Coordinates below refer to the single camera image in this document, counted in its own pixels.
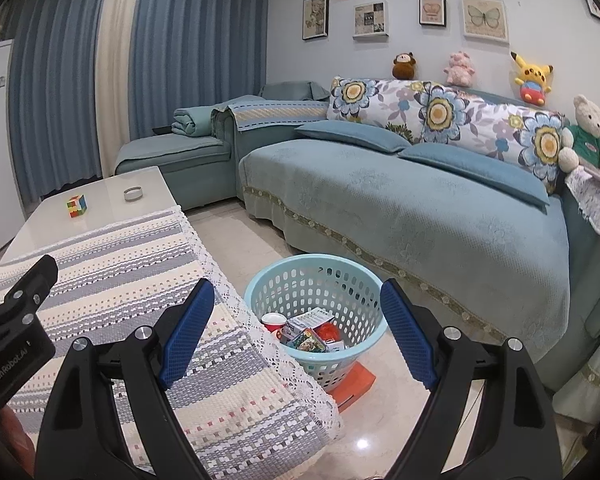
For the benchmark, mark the brown monkey plush toy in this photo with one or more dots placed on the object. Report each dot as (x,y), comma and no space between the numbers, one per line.
(405,66)

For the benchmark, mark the yellow mouse plush toy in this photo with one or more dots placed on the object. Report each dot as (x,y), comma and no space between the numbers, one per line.
(531,80)

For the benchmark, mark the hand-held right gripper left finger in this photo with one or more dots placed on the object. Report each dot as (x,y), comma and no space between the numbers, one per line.
(187,335)

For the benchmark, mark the white curtain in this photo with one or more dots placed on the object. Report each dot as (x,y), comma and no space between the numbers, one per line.
(117,60)

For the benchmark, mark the folded teal blanket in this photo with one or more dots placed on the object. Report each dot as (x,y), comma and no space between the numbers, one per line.
(190,120)

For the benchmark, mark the butterfly picture frame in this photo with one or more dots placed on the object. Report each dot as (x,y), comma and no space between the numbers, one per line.
(485,20)

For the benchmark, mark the orange plastic bag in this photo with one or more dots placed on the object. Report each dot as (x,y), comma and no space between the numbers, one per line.
(328,332)

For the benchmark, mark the striped woven tablecloth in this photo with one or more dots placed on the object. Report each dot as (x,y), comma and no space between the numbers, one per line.
(130,260)

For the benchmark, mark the blue curtain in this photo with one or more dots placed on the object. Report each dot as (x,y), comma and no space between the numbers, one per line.
(55,85)
(200,45)

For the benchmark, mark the pink pig plush toy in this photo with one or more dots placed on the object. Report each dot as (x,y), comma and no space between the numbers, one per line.
(459,70)

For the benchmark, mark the light blue plastic basket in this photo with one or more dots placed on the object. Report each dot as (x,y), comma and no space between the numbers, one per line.
(280,280)

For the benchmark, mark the teal corner sofa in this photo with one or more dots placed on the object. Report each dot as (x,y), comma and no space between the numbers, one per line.
(380,210)

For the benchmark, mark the red paper cup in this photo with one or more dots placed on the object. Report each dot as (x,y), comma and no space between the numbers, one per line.
(270,321)

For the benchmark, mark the blue cushion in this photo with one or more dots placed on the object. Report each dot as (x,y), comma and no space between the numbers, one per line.
(480,172)
(355,136)

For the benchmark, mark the flat black remote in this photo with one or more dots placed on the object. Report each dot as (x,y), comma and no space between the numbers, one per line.
(162,131)

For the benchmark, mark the blue red playing card box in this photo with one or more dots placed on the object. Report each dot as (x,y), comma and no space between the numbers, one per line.
(307,341)

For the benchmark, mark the orange flat box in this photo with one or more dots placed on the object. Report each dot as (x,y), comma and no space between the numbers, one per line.
(357,385)

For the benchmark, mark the colourful puzzle cube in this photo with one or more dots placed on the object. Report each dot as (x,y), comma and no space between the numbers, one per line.
(76,206)

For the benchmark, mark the white refrigerator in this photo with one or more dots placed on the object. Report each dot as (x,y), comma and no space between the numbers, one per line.
(0,160)

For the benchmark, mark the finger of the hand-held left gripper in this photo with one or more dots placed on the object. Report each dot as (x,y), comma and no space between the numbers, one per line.
(30,285)

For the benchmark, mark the white collage picture frame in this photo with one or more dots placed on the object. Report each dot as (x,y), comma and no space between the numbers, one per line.
(370,20)

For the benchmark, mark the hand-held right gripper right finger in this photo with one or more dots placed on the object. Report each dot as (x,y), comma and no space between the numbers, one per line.
(410,335)

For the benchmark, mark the tall black picture frame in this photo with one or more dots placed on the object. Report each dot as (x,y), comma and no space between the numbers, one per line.
(315,17)

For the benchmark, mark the patterned blue sofa throw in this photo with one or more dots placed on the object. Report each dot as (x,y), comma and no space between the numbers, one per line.
(275,110)

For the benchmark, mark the white teddy bear green shirt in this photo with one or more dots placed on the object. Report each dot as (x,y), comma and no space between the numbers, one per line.
(587,135)

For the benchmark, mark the crown picture frame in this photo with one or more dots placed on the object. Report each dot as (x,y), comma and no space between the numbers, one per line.
(433,11)

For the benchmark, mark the floral pillow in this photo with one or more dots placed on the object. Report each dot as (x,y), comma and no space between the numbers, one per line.
(460,120)
(540,145)
(375,105)

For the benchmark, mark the white lace cloth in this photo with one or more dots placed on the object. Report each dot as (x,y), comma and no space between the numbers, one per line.
(590,200)

